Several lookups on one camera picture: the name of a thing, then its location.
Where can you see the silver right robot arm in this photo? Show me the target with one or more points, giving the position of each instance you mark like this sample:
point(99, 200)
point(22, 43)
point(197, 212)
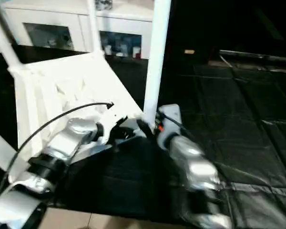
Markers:
point(195, 167)

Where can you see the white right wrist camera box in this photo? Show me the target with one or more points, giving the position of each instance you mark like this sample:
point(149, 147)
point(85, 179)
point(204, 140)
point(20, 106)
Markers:
point(170, 117)

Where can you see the small beige tag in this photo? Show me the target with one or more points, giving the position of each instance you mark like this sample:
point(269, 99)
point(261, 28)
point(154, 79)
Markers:
point(189, 51)

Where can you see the white plastic children's table top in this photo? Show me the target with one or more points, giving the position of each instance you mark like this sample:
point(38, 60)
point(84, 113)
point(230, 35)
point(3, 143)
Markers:
point(62, 86)

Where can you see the white glass-door cabinet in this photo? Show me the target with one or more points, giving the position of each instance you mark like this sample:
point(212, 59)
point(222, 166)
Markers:
point(62, 19)

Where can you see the black work mat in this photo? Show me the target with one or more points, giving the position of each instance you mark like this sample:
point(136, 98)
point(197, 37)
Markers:
point(238, 124)

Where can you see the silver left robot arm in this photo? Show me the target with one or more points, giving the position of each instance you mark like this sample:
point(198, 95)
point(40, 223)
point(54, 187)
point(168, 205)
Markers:
point(52, 162)

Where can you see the dark object on cabinet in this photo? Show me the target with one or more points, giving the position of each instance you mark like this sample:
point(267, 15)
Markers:
point(104, 5)

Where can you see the white plastic table leg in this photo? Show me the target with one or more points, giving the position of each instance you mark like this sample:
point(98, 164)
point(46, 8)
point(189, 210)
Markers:
point(156, 57)
point(94, 26)
point(2, 155)
point(5, 38)

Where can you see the black metal bar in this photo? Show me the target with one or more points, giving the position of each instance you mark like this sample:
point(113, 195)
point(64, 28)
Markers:
point(257, 56)

